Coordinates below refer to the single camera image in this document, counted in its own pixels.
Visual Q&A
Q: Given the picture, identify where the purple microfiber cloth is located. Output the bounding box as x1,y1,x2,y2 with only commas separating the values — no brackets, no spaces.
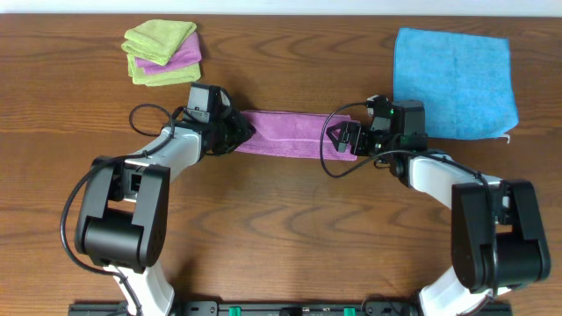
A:
234,109,361,162

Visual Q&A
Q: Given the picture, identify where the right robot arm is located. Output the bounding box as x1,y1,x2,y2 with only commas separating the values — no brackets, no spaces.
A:
321,96,551,315

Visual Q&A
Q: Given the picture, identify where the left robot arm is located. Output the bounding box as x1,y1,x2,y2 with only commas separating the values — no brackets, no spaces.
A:
75,110,256,315

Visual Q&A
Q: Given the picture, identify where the blue microfiber cloth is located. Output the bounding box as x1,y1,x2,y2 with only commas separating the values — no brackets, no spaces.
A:
393,28,519,140

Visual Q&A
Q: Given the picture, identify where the bottom folded green cloth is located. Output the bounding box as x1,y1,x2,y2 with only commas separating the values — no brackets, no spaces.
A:
126,54,201,87

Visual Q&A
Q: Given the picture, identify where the folded green cloth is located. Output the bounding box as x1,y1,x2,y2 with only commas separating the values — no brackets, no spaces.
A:
121,19,197,66
126,54,201,87

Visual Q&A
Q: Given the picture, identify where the top folded green cloth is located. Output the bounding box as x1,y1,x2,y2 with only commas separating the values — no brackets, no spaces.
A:
121,19,197,66

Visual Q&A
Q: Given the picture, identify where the left black cable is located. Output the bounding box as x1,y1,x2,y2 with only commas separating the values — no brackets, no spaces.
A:
60,103,185,316

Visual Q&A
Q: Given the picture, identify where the black cable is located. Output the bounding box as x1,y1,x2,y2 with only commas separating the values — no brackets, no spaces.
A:
319,100,501,299
60,103,185,316

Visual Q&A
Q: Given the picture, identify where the right black cable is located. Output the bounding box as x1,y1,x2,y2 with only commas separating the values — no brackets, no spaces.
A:
319,100,501,299

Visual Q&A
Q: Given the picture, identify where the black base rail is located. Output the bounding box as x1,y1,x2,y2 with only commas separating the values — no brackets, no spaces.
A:
68,300,513,316

